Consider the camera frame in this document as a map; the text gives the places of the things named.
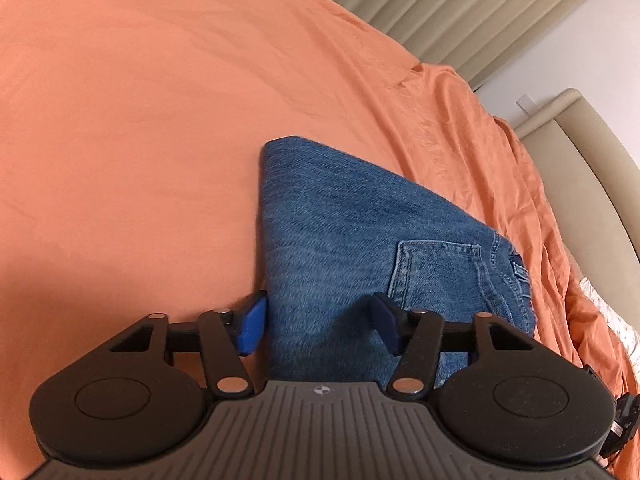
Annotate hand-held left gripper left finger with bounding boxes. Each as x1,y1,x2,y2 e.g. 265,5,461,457
105,290,269,400

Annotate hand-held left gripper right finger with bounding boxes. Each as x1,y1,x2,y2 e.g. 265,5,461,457
370,293,539,401

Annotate blue denim pants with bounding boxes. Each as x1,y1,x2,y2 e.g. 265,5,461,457
257,135,539,391

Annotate orange bed sheet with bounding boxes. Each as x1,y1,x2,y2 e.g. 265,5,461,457
0,0,640,467

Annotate white patterned pillow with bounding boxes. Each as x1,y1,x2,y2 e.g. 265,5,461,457
579,277,640,367

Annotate beige upholstered headboard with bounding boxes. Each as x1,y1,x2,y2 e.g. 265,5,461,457
514,87,640,287

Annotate beige pleated curtain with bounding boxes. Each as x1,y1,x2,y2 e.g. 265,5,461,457
265,0,640,94

